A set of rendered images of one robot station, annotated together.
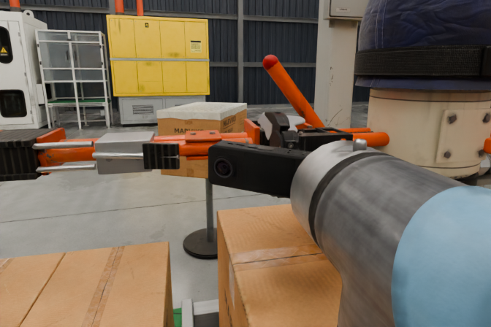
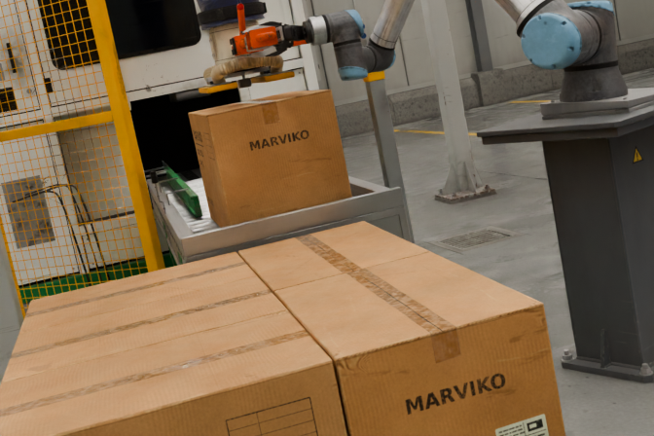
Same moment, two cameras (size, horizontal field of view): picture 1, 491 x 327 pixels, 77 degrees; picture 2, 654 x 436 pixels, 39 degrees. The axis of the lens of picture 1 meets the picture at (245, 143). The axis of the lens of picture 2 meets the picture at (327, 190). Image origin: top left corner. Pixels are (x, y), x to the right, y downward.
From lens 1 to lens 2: 2.94 m
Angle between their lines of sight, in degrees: 89
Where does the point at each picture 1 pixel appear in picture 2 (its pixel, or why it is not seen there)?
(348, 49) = not seen: outside the picture
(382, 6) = not seen: outside the picture
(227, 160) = (295, 28)
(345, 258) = (343, 25)
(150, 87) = not seen: outside the picture
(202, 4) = not seen: outside the picture
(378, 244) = (347, 18)
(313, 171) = (319, 20)
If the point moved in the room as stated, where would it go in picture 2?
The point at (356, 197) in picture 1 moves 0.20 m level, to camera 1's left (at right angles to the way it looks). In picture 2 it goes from (336, 17) to (340, 13)
